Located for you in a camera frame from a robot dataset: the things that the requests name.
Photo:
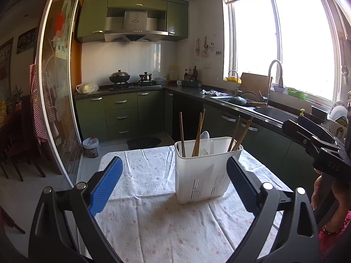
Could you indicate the clear plastic container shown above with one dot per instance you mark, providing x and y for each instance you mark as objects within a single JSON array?
[{"x": 162, "y": 80}]

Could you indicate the small blue bowl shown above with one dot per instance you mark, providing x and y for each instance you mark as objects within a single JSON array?
[{"x": 279, "y": 88}]

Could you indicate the wall poster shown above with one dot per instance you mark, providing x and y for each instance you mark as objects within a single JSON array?
[{"x": 198, "y": 49}]

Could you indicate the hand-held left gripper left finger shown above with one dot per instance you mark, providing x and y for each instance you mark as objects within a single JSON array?
[{"x": 107, "y": 186}]

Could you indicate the steel sink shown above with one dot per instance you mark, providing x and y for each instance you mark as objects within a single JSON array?
[{"x": 271, "y": 113}]

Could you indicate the red checkered apron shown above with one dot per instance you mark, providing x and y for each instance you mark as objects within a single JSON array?
[{"x": 41, "y": 109}]

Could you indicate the black gas stove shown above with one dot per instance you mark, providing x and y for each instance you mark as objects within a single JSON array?
[{"x": 137, "y": 85}]

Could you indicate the small steel pot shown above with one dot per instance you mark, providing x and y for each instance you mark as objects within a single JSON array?
[{"x": 145, "y": 77}]

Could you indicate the person's right hand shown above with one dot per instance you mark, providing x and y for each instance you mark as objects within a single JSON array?
[{"x": 316, "y": 191}]

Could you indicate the dark floor mat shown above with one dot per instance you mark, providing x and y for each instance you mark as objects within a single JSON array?
[{"x": 144, "y": 143}]

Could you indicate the row of condiment bottles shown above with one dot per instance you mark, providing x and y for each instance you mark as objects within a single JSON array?
[{"x": 192, "y": 74}]

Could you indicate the wooden cutting board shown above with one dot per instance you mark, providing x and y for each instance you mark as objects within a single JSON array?
[{"x": 255, "y": 83}]

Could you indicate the dish rack with plates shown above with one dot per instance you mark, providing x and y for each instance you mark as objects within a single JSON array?
[{"x": 338, "y": 117}]

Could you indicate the printed glass sliding door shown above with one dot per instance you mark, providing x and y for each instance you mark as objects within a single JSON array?
[{"x": 57, "y": 101}]

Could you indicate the large window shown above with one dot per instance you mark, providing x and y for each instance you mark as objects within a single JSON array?
[{"x": 252, "y": 38}]

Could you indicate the dark granite countertop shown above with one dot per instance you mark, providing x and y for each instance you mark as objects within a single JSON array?
[{"x": 186, "y": 90}]

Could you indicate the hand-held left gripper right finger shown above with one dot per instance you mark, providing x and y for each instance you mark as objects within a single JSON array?
[{"x": 242, "y": 186}]

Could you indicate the crumpled dishcloth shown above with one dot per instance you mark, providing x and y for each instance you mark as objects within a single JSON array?
[{"x": 211, "y": 92}]

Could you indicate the white plastic utensil holder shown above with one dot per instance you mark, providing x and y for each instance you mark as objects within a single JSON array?
[{"x": 203, "y": 175}]

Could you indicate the white spoon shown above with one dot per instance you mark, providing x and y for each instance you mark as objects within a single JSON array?
[
  {"x": 205, "y": 138},
  {"x": 211, "y": 145}
]

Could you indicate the steel range hood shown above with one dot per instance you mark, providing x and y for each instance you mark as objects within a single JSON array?
[{"x": 135, "y": 19}]

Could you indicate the black wok with lid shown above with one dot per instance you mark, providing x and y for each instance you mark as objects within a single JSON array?
[{"x": 119, "y": 77}]

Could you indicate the green upper cabinets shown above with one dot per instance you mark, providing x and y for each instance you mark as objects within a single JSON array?
[{"x": 178, "y": 19}]

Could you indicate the green cabinets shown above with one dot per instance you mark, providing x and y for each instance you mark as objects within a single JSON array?
[
  {"x": 120, "y": 117},
  {"x": 178, "y": 19}
]

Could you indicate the green lower cabinets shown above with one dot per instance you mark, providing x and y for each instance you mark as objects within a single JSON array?
[{"x": 120, "y": 117}]

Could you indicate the green basket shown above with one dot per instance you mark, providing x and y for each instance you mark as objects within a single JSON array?
[{"x": 297, "y": 93}]

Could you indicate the small steel faucet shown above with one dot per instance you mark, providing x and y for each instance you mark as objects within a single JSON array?
[{"x": 236, "y": 86}]

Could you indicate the floral white tablecloth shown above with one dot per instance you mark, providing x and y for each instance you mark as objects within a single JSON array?
[{"x": 153, "y": 219}]

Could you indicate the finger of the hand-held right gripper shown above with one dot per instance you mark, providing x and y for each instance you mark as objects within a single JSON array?
[
  {"x": 318, "y": 127},
  {"x": 301, "y": 135}
]

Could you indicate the green bottle tray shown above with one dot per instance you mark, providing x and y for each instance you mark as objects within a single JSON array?
[{"x": 190, "y": 83}]

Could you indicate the wall socket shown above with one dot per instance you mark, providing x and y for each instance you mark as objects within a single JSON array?
[{"x": 207, "y": 65}]

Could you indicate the yellow sink caddy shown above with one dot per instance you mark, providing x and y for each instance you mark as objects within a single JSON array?
[{"x": 233, "y": 80}]

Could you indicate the small trash bin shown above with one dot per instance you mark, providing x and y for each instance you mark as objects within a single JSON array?
[{"x": 91, "y": 148}]

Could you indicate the dark framed wall picture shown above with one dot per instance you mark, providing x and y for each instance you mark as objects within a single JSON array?
[{"x": 27, "y": 40}]

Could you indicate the white plastic bag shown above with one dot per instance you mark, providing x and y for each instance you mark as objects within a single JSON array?
[{"x": 87, "y": 88}]

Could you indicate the person's right forearm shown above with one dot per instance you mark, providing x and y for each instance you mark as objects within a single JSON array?
[{"x": 341, "y": 205}]

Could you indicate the glass jar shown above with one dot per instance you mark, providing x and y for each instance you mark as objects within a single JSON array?
[{"x": 173, "y": 74}]

